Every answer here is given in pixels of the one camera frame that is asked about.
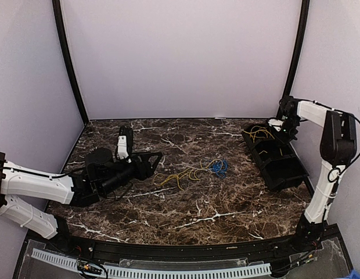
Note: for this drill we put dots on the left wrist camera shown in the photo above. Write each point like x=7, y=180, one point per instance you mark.
x=124, y=145

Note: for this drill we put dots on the right black frame post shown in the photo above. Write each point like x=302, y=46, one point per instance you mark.
x=302, y=23

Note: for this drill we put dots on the white slotted cable duct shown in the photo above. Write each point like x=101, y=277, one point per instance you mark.
x=130, y=269

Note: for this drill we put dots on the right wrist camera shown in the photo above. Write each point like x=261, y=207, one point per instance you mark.
x=275, y=123

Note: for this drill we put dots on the black front rail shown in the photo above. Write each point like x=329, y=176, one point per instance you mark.
x=107, y=251

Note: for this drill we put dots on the black frame post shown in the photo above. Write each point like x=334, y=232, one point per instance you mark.
x=302, y=23
x=64, y=46

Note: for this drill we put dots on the left black frame post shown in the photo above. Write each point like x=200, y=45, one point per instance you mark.
x=64, y=46

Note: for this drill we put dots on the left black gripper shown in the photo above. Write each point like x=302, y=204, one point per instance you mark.
x=147, y=171

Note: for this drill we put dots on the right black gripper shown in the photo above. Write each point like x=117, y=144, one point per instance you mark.
x=285, y=140

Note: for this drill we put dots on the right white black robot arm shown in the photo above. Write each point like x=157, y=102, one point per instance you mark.
x=338, y=150

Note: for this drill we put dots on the black three-compartment bin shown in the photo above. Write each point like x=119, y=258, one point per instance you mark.
x=278, y=163

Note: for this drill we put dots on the blue object at corner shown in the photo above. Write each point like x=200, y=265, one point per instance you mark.
x=354, y=275

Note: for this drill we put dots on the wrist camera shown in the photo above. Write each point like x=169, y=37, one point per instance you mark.
x=124, y=145
x=275, y=123

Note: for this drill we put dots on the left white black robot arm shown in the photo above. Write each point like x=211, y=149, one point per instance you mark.
x=82, y=187

